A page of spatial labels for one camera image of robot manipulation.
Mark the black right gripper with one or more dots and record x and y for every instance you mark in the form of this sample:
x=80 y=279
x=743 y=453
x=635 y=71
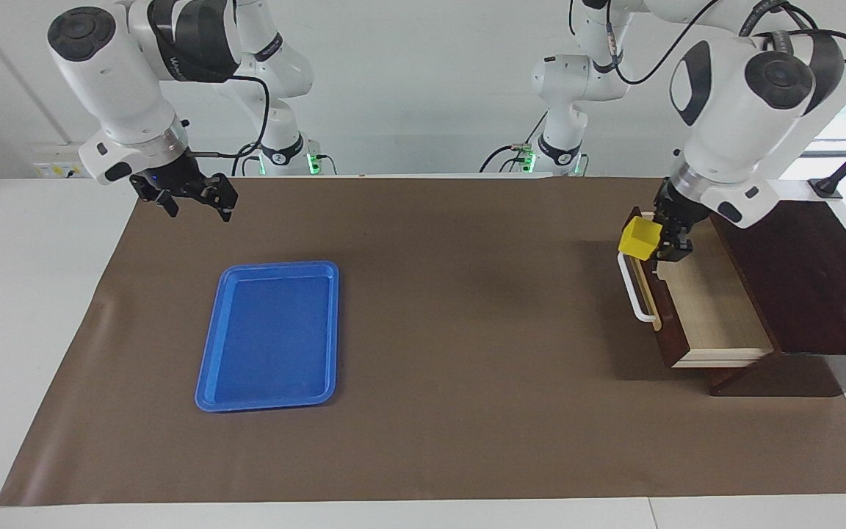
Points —
x=173 y=176

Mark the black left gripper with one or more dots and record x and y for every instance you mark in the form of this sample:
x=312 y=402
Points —
x=680 y=209

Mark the yellow cube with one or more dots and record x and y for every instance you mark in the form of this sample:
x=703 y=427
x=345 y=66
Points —
x=640 y=239

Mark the dark wooden cabinet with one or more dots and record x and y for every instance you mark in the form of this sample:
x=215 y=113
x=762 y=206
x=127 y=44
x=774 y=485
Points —
x=812 y=294

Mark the blue plastic tray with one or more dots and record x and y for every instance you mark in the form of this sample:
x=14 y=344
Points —
x=269 y=338

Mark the brown paper table mat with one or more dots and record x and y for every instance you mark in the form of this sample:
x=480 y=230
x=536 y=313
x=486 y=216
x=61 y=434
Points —
x=467 y=367

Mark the white wall power socket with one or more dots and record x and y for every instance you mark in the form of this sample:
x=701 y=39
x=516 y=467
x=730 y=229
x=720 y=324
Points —
x=56 y=167

